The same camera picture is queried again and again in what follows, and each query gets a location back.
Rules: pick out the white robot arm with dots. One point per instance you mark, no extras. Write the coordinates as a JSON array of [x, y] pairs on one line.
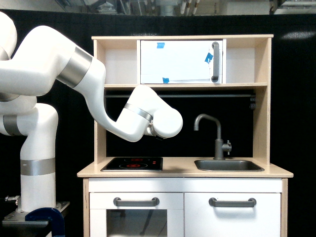
[[29, 70]]

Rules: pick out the grey faucet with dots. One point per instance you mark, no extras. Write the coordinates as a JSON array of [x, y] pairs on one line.
[[219, 153]]

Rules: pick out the grey faucet knob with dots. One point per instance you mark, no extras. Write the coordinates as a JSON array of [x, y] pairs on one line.
[[227, 147]]

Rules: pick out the black stovetop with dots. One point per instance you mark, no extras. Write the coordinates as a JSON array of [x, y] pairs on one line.
[[134, 164]]

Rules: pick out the white microwave door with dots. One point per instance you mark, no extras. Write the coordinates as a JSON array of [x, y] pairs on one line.
[[182, 61]]

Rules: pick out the grey sink basin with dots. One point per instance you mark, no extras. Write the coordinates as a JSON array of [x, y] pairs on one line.
[[227, 165]]

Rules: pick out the blue tape top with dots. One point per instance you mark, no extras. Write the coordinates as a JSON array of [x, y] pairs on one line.
[[160, 45]]

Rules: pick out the blue tape right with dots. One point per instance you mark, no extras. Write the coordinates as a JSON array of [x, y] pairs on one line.
[[208, 58]]

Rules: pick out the wooden toy kitchen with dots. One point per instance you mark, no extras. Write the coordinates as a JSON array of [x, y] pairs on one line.
[[245, 122]]

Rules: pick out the white oven door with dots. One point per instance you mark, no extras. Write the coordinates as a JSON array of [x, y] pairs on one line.
[[164, 220]]

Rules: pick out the white cabinet door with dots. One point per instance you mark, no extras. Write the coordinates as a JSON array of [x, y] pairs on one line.
[[203, 220]]

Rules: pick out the black curtain backdrop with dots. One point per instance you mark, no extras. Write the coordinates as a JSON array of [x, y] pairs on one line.
[[293, 112]]

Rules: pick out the blue clamp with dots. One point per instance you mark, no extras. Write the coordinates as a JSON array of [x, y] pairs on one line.
[[53, 216]]

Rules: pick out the grey hanging rail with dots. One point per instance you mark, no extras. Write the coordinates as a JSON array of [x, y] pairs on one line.
[[207, 96]]

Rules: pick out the grey oven handle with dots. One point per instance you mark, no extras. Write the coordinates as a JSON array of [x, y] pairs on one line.
[[136, 203]]

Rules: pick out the grey microwave handle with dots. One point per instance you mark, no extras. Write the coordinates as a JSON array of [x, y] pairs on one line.
[[216, 60]]

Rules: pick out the grey cabinet handle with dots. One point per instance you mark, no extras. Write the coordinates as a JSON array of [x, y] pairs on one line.
[[232, 203]]

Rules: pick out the metal base plate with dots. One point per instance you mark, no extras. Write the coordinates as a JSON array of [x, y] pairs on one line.
[[17, 218]]

